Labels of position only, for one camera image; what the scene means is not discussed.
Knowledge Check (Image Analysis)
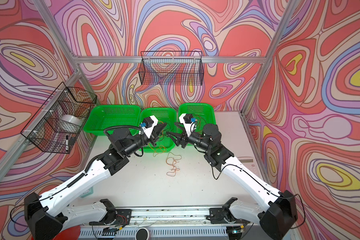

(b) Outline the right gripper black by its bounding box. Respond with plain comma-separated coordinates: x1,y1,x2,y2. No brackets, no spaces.
166,122,211,153

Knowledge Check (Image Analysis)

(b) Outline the orange cable bundle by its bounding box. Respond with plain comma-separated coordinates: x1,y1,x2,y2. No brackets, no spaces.
151,140,183,177

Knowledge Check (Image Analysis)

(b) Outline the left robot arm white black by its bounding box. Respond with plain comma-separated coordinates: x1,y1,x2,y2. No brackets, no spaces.
24,123,166,240

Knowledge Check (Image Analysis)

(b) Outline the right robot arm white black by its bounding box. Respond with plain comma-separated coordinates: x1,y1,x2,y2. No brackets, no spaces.
167,123,298,240

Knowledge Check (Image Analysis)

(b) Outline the middle green plastic basket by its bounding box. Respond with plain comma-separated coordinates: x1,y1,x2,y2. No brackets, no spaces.
140,108,178,154

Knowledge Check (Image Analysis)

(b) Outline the green plastic basket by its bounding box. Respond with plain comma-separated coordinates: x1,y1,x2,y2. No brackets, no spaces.
178,103,216,134
83,105,141,136
140,108,178,154

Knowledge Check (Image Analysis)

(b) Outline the right green plastic basket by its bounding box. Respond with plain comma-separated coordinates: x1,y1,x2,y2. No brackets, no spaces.
178,103,216,134

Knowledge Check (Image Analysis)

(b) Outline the left green plastic basket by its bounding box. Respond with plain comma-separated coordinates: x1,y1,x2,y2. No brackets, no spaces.
83,105,141,136

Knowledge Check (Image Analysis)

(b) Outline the white pink calculator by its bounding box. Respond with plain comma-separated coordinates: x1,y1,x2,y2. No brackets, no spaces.
238,157,257,172

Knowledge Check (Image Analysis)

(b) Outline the white tape roll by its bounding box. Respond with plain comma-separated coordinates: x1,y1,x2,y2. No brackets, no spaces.
60,115,83,127

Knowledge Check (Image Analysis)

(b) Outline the black round speaker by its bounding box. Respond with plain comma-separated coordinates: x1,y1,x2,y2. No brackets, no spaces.
135,228,151,240

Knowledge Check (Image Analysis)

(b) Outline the red bucket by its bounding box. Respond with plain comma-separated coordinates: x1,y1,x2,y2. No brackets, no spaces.
53,226,81,240

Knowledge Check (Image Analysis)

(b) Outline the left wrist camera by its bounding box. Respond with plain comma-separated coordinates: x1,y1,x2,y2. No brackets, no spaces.
140,115,158,139

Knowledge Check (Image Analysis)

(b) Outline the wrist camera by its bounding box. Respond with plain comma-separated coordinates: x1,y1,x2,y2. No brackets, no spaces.
179,113,197,134
140,115,158,139

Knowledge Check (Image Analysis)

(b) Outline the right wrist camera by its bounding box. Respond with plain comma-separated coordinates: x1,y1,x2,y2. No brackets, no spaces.
179,113,197,134

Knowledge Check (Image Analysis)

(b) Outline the black wire basket back wall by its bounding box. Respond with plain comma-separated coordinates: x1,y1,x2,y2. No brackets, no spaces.
139,51,204,86

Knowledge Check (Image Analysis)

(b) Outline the black wire basket wall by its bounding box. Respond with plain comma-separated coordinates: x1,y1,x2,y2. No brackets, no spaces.
139,51,204,86
21,83,97,154

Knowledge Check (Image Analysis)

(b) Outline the aluminium rail front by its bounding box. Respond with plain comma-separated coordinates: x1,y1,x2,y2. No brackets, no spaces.
50,205,292,227

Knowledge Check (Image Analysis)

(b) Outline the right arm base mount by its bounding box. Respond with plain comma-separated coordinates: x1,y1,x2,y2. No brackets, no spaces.
206,207,250,226

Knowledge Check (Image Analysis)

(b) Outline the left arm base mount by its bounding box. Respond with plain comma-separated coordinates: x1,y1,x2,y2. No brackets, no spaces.
89,209,132,227

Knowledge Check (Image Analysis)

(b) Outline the black wire basket left wall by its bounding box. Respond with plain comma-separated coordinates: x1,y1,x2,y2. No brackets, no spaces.
21,83,97,154

